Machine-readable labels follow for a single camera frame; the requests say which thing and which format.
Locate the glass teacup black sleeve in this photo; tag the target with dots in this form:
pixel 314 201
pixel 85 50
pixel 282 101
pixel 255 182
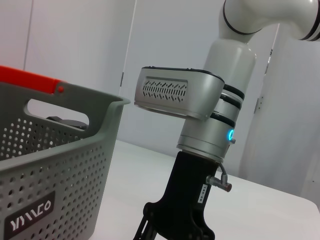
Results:
pixel 67 123

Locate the grey perforated storage basket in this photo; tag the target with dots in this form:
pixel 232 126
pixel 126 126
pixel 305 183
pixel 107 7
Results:
pixel 50 175

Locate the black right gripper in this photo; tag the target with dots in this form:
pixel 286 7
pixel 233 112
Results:
pixel 185 200

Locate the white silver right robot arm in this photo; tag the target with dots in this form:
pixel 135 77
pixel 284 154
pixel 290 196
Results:
pixel 232 75

